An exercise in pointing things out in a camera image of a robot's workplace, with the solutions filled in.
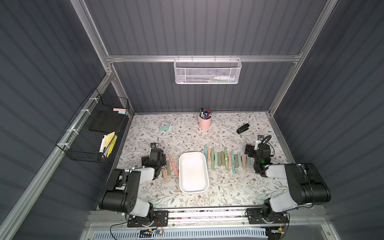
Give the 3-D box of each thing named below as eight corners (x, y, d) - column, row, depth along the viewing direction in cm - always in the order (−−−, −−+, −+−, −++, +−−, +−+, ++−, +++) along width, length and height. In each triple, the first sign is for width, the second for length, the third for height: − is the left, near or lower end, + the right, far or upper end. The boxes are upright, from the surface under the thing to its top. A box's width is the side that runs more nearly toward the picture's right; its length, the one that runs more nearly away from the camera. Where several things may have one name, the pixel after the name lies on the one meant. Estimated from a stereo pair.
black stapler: (239, 134, 109) (240, 131, 107) (236, 131, 111) (237, 128, 109) (249, 128, 113) (250, 125, 110) (246, 126, 115) (247, 123, 112)
